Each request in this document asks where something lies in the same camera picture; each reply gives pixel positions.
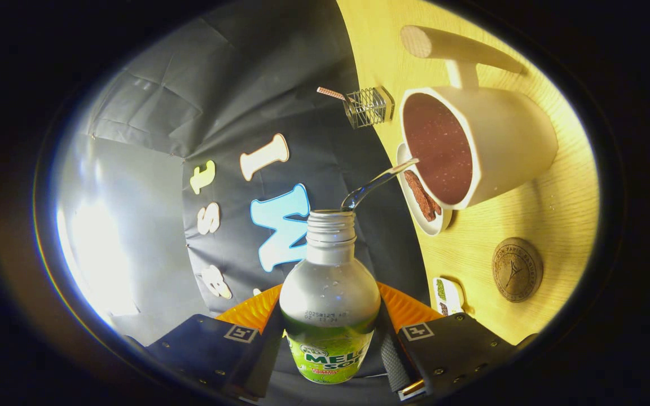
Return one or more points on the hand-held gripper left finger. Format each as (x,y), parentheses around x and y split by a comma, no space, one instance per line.
(257,361)

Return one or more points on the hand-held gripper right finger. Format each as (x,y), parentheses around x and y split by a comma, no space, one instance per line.
(394,361)

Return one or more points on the silver green juice bottle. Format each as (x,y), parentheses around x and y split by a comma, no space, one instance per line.
(328,293)

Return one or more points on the round brown coaster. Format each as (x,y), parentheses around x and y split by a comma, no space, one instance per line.
(517,269)

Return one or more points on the white divided bean dish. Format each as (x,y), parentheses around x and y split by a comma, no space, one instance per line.
(453,296)

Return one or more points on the white round plate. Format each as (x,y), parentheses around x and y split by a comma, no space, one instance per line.
(424,223)

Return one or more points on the brown meat slice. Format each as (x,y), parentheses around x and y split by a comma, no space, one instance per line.
(422,197)

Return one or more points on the wooden table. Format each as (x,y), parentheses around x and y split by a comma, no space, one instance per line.
(550,214)

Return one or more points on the black backdrop cloth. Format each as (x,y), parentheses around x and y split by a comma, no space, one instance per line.
(150,113)

